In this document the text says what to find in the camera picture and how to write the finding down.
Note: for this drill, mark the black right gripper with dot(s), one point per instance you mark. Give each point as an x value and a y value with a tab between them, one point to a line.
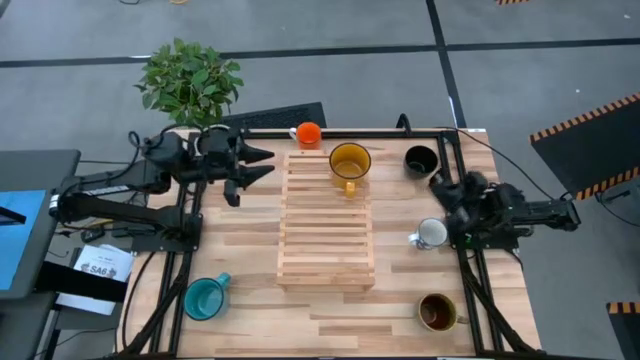
465	195

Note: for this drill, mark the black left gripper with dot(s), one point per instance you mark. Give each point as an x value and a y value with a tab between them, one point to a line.
217	150

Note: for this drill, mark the teal mug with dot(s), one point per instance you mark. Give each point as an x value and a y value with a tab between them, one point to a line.
204	299

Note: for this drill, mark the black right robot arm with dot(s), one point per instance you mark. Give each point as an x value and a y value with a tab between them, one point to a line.
530	210

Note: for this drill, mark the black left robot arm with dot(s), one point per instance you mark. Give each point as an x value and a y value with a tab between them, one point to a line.
125	211

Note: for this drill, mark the white mug with blue flowers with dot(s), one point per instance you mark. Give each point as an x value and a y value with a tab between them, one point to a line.
433	232

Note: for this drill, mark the wooden slatted rack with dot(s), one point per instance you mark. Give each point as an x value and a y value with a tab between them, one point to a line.
325	225

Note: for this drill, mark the yellow mug with black rim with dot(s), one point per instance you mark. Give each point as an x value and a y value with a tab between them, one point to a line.
350	162

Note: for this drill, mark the green leafy potted plant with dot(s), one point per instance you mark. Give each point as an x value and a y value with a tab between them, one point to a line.
190	82

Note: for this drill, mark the brown mug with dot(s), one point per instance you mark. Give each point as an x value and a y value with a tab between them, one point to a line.
436	312

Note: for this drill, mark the large hazard-striped black floor mat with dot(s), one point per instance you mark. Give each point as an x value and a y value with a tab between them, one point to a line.
595	145

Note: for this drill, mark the black power adapter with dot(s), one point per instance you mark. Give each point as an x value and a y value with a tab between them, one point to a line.
92	235

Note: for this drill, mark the white printed paper sheet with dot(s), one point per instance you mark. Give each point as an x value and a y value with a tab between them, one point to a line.
104	262

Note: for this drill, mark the grey side desk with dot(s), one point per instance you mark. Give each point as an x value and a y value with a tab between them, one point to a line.
30	170

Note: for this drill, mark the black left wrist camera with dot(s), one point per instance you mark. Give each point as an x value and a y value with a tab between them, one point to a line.
232	195

